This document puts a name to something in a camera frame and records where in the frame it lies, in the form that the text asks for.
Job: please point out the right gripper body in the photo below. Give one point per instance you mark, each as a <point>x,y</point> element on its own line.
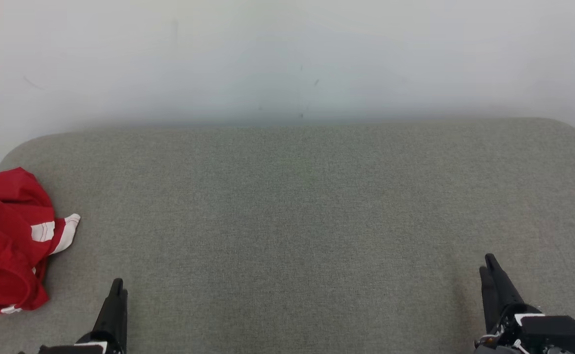
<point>506,334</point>

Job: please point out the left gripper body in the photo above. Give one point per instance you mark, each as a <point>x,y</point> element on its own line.
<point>112,344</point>

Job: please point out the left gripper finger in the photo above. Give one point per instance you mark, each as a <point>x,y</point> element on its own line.
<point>110,314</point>
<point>124,314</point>

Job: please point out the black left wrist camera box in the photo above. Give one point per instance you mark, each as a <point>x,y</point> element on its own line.
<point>71,350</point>

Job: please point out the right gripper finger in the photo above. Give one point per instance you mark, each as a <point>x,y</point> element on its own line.
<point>489,305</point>
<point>506,292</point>

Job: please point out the red shorts white stripe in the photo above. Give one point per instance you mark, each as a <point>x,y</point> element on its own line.
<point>16,196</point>

